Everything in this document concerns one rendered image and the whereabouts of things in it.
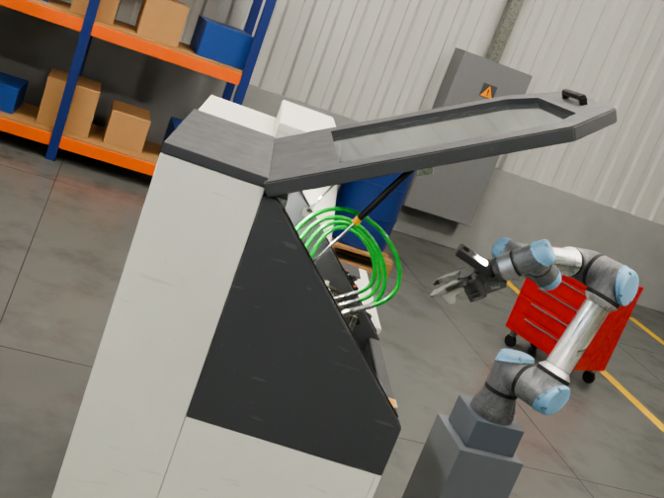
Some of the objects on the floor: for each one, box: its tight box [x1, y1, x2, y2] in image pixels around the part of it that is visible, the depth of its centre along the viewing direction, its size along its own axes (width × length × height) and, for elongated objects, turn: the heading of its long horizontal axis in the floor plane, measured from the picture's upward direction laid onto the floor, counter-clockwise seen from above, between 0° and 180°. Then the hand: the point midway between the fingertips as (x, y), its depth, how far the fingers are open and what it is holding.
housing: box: [52, 95, 276, 498], centre depth 309 cm, size 140×28×150 cm, turn 131°
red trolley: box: [505, 246, 643, 383], centre depth 683 cm, size 70×46×86 cm, turn 165°
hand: (434, 287), depth 258 cm, fingers open, 7 cm apart
